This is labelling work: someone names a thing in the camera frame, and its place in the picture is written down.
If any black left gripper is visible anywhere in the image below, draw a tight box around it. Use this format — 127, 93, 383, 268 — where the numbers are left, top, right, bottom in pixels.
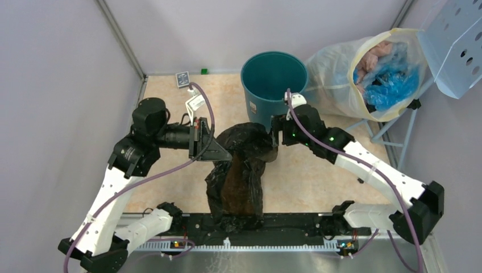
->
155, 115, 233, 159

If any black trash bag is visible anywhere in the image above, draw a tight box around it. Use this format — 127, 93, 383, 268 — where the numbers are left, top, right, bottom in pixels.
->
205, 122, 278, 233

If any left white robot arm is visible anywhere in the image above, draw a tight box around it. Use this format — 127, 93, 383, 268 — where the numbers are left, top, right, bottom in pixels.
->
58, 98, 232, 272

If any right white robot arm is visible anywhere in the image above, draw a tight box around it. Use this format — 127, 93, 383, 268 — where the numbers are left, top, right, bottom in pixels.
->
270, 104, 444, 244

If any teal plastic trash bin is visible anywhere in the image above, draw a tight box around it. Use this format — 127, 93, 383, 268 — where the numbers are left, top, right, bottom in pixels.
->
240, 51, 308, 131

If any translucent bag of trash bags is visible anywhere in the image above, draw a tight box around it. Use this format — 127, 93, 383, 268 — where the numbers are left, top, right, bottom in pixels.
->
305, 28, 427, 122

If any pink trash bag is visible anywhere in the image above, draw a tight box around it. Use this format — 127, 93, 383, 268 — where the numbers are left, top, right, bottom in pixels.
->
353, 41, 393, 94

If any blue trash bag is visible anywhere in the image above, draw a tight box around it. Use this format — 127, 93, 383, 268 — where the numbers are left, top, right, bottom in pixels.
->
361, 42, 419, 113

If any blue playing card box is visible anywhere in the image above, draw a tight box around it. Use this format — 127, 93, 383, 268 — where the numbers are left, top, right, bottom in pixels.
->
175, 71, 190, 89

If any perforated light blue panel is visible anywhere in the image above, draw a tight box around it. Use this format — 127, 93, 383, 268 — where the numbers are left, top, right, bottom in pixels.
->
417, 0, 481, 99

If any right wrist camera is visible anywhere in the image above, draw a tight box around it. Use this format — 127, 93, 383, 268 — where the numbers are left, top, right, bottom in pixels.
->
284, 92, 307, 121

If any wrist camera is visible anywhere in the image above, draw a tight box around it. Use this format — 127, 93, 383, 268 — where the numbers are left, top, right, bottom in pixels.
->
185, 94, 205, 124
284, 92, 307, 121

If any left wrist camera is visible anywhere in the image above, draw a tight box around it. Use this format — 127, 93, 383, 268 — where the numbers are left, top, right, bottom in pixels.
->
185, 94, 205, 124

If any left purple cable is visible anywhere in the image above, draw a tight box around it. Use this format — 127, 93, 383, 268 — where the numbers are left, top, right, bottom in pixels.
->
63, 82, 216, 273

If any purple cable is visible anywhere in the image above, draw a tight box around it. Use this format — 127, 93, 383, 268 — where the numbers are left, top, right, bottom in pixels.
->
63, 82, 216, 273
285, 88, 426, 273

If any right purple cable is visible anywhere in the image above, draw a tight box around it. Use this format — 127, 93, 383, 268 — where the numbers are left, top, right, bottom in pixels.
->
285, 88, 426, 273

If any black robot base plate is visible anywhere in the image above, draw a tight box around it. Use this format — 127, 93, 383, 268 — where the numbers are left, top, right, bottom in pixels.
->
165, 213, 353, 247

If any white cable duct strip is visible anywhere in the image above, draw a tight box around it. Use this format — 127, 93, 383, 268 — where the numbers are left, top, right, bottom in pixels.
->
135, 239, 340, 253

